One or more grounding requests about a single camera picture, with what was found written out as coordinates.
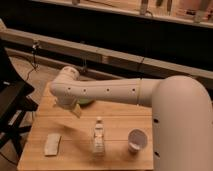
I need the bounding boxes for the green bowl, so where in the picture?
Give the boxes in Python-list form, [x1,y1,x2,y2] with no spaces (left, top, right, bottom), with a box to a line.
[78,99,94,106]

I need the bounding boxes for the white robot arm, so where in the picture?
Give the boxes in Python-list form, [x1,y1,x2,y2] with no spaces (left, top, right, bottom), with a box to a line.
[50,66,213,171]

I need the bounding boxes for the white sponge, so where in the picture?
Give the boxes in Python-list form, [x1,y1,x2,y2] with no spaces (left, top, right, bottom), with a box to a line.
[44,133,61,156]

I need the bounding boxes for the clear plastic bottle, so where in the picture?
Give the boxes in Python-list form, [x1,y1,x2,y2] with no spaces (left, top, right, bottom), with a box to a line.
[93,117,105,156]

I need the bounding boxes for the black chair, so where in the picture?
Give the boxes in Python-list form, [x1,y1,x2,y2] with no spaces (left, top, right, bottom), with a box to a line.
[0,38,38,156]

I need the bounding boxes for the black cable on wall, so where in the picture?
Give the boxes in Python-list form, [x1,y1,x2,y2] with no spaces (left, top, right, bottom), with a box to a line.
[25,40,41,82]

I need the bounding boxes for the wooden table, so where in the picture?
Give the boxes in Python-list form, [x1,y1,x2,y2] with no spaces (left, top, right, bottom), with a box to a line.
[18,90,153,171]

